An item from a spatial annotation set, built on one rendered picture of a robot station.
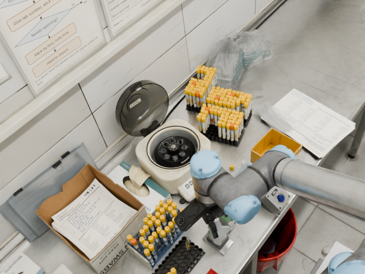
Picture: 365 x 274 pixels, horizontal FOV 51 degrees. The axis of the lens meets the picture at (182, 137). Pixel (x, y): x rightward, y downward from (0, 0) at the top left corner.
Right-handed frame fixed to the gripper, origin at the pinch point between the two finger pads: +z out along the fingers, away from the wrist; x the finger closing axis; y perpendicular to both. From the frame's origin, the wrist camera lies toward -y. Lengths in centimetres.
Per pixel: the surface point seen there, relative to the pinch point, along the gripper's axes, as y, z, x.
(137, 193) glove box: -13.8, 7.4, 27.2
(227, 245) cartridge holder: 5.1, 11.0, -3.7
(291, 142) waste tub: 43.8, 4.1, 16.2
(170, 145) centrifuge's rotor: 4.3, 0.3, 35.2
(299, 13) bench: 102, 12, 88
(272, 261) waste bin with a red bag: 28, 59, -2
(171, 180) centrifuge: -1.6, 1.4, 22.3
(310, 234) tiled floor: 66, 100, 12
